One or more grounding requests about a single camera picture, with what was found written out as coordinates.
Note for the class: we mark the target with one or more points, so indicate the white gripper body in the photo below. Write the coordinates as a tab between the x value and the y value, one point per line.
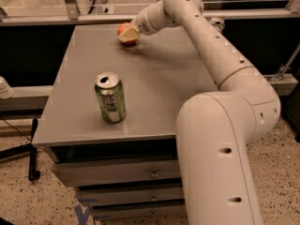
143	24

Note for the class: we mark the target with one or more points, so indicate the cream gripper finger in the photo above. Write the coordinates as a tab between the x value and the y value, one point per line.
128	35

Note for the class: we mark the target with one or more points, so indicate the red orange apple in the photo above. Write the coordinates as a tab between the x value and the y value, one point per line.
127	25

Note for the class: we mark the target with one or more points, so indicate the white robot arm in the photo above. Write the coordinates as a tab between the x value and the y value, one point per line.
214	129

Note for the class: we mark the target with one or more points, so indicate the white green soda can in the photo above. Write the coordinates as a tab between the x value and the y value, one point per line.
218	23

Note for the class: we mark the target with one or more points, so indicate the white cylinder at left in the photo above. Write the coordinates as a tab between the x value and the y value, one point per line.
5	90

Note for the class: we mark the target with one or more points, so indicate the grey drawer cabinet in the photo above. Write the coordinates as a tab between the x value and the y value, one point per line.
159	74

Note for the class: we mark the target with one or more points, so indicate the top grey drawer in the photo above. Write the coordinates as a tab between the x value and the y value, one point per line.
115	171

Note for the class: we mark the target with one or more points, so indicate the grey drawer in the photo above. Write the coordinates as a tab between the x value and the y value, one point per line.
129	195
136	210
115	171

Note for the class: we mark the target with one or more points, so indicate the middle grey drawer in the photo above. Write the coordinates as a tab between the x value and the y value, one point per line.
129	195

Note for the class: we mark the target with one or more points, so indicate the black tripod stand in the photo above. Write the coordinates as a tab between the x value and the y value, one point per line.
33	173

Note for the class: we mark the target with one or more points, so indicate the bottom grey drawer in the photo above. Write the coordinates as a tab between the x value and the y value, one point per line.
136	210

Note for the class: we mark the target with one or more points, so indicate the blue tape on floor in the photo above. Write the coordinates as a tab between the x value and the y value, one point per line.
84	216

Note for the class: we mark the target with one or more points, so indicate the grey metal rail frame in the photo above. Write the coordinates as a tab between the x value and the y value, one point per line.
38	12

